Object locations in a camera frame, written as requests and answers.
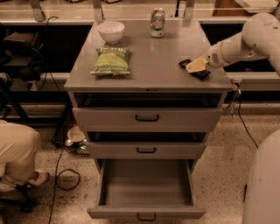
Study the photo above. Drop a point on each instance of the white red sneaker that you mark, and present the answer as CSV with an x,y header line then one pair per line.
x,y
37,178

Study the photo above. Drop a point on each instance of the black chair base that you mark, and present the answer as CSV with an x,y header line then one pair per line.
x,y
26,204

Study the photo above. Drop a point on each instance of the grey metal drawer cabinet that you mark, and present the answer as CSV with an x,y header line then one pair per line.
x,y
156,79

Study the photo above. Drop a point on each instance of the green chip bag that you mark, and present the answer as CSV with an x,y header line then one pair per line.
x,y
111,61

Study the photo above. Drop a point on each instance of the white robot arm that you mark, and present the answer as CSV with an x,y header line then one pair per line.
x,y
259,38

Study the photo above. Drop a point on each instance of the grey top drawer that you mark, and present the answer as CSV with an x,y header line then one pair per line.
x,y
147,119

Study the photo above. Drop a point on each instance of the grey middle drawer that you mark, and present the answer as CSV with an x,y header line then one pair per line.
x,y
145,150

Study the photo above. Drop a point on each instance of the green white soda can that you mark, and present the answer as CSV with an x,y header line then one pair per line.
x,y
157,23

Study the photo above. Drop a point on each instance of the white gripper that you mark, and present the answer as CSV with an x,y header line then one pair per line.
x,y
213,59

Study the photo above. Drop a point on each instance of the grey open bottom drawer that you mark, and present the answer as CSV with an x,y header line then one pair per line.
x,y
146,190

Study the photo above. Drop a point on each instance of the small bowl on floor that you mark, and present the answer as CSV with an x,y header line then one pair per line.
x,y
75,135

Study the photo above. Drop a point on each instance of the beige trouser leg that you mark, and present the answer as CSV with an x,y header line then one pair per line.
x,y
19,145

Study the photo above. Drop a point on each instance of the black equipment on left shelf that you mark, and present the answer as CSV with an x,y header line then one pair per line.
x,y
24,60

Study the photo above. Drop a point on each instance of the white ceramic bowl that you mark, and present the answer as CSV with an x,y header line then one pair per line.
x,y
111,31

